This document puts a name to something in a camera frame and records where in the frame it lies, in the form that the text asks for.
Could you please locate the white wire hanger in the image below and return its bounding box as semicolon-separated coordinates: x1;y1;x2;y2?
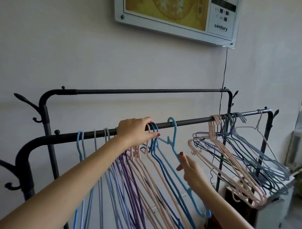
235;110;287;171

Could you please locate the row of pastel hangers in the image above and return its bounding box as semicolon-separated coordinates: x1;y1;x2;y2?
73;121;197;229

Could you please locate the white framed wall panel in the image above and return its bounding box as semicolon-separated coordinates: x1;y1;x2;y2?
115;0;239;50

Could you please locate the person's left hand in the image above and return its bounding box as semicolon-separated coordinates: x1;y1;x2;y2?
117;117;161;149

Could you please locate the white window frame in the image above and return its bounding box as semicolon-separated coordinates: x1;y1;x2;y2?
284;101;302;175

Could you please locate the person's right forearm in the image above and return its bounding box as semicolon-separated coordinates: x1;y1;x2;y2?
189;179;254;229

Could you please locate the thin black cable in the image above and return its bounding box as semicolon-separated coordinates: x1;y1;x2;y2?
209;47;228;187

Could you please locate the dark brown box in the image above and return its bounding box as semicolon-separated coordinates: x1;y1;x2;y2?
224;186;260;229

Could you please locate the person's left forearm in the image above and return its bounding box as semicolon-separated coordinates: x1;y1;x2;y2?
0;136;130;229

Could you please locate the person's right hand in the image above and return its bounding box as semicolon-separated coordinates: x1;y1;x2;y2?
176;152;210;192

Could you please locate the bunch of pink and blue hangers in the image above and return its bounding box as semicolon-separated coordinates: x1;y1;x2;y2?
188;112;291;209

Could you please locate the light blue clothes hanger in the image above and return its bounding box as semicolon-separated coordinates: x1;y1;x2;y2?
157;117;212;219

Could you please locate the black metal clothes rack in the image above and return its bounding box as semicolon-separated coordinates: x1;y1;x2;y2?
13;86;239;229
0;107;280;229

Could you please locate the white cabinet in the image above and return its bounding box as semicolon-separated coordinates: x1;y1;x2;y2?
219;174;296;229

